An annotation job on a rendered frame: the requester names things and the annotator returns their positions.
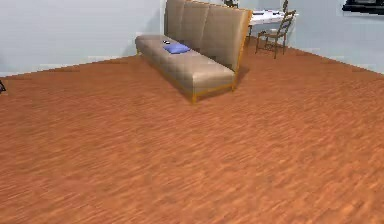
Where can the small black remote control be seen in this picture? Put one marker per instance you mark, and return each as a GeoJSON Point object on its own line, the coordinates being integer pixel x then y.
{"type": "Point", "coordinates": [166, 42]}

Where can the beige sofa with wooden frame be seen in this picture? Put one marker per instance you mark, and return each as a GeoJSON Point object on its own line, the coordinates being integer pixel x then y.
{"type": "Point", "coordinates": [196, 63]}

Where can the small black object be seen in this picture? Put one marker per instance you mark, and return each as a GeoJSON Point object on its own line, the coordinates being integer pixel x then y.
{"type": "Point", "coordinates": [1, 86]}

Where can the dark wooden chair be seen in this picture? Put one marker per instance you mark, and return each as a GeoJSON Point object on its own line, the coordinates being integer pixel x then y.
{"type": "Point", "coordinates": [230, 3]}

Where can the brown wooden ladder-back chair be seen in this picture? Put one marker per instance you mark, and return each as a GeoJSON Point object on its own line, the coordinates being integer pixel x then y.
{"type": "Point", "coordinates": [278, 35]}

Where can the white table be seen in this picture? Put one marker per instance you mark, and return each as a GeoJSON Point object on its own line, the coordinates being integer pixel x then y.
{"type": "Point", "coordinates": [265, 17]}

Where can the black television set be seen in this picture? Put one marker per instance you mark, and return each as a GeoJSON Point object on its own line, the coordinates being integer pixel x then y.
{"type": "Point", "coordinates": [363, 6]}

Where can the blue cushion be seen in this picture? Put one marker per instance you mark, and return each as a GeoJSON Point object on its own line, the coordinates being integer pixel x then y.
{"type": "Point", "coordinates": [176, 48]}

